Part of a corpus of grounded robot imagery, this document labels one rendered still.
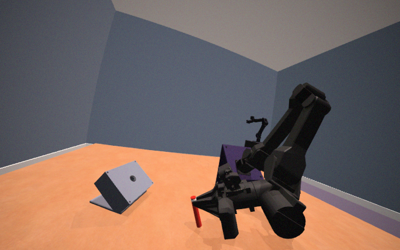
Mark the red peg with white band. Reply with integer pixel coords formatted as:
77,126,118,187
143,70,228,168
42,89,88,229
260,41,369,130
191,196,202,228

